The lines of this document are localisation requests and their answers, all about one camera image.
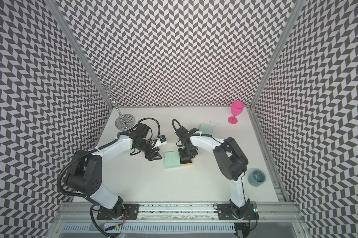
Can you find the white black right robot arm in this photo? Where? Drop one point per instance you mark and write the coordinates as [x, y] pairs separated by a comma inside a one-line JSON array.
[[230, 158]]

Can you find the aluminium right corner post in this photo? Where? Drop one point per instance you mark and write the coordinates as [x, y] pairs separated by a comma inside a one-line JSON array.
[[293, 17]]

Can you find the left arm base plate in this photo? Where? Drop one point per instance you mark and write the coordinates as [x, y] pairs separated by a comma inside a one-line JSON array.
[[127, 211]]

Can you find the aluminium corner post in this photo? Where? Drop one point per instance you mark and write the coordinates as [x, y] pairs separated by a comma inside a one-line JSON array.
[[293, 17], [61, 21]]

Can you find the pink plastic wine glass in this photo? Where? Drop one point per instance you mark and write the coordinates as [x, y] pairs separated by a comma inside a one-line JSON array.
[[236, 109]]

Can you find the grey-blue small bowl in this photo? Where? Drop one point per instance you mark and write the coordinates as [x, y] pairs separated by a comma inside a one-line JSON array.
[[256, 177]]

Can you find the aluminium left corner post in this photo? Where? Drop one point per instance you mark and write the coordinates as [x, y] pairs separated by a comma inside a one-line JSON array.
[[61, 21]]

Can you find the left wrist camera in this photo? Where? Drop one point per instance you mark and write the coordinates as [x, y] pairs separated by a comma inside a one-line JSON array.
[[160, 141]]

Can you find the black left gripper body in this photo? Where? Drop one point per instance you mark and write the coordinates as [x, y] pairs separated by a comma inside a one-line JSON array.
[[147, 147]]

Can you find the aluminium front rail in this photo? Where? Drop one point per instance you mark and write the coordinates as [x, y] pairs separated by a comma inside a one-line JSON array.
[[183, 218]]

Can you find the mint drawer-style jewelry box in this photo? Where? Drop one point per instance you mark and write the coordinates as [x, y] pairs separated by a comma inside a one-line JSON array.
[[206, 129]]

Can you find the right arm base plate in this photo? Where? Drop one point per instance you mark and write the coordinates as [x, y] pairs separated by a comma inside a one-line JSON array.
[[237, 212]]

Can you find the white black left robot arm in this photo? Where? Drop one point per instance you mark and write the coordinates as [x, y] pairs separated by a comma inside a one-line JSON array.
[[83, 176]]

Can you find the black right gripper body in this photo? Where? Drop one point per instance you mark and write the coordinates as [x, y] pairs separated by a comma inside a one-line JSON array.
[[187, 152]]

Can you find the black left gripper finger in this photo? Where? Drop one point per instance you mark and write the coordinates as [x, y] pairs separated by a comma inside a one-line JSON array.
[[156, 155], [151, 156]]

